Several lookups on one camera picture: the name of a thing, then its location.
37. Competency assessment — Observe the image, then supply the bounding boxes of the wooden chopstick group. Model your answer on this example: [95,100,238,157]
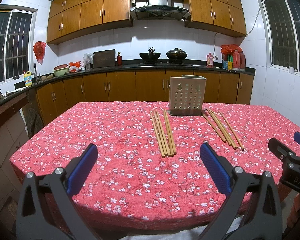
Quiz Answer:
[203,114,226,142]
[207,109,238,150]
[206,108,232,146]

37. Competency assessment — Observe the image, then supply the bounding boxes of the red oil bottles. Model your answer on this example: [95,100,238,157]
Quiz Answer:
[232,50,245,72]

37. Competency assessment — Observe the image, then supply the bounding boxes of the red floral tablecloth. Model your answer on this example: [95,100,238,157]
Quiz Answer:
[10,101,300,230]

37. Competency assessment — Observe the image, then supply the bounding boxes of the beige perforated utensil holder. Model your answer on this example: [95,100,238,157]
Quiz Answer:
[169,75,207,116]

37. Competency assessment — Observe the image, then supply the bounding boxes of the red bag over bottles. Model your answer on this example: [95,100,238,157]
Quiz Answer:
[221,44,243,55]

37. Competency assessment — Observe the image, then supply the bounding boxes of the pink detergent bottle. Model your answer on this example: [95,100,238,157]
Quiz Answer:
[206,53,213,68]

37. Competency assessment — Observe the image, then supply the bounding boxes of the right window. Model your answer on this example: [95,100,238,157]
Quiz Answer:
[262,0,300,73]

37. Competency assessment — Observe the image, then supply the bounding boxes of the window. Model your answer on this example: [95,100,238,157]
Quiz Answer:
[0,10,33,83]
[262,0,300,73]

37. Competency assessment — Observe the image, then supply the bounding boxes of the black countertop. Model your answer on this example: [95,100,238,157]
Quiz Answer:
[0,59,256,107]

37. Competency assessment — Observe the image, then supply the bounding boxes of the yellow dish soap bottle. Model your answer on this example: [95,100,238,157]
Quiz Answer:
[23,71,33,87]

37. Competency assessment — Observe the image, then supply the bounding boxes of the green basin with red lid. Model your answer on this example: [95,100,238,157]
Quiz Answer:
[53,64,69,77]

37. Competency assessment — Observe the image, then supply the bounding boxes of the black lidded wok right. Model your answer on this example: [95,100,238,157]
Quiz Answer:
[166,48,187,64]

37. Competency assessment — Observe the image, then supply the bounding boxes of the red bag on counter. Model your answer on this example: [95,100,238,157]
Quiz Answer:
[69,61,85,73]

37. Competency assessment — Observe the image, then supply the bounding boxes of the wooden lower cabinets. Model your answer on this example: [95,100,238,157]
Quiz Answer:
[36,68,255,125]

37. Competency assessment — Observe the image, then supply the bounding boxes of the wooden cabinets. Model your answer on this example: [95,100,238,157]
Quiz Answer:
[36,68,255,125]
[46,0,247,44]

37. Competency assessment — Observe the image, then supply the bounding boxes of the clear plastic bag jar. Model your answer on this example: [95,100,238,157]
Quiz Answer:
[83,53,94,69]

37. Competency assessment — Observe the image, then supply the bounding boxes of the dark cutting board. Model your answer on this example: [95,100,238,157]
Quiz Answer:
[93,49,115,68]

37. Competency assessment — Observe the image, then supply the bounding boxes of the black wok left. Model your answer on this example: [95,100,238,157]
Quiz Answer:
[139,47,161,64]

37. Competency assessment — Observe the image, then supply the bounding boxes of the red sauce bottle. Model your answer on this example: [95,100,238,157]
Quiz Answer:
[117,52,122,66]

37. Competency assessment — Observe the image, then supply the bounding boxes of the left window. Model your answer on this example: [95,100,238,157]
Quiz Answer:
[0,10,33,83]

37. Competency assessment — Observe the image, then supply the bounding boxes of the steel range hood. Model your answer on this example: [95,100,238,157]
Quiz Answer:
[130,0,190,21]

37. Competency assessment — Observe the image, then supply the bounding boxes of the wooden upper cabinets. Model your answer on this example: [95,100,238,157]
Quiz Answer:
[46,0,247,44]

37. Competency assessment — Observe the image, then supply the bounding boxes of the red plastic bag on wall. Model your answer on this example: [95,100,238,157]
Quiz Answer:
[33,41,46,64]

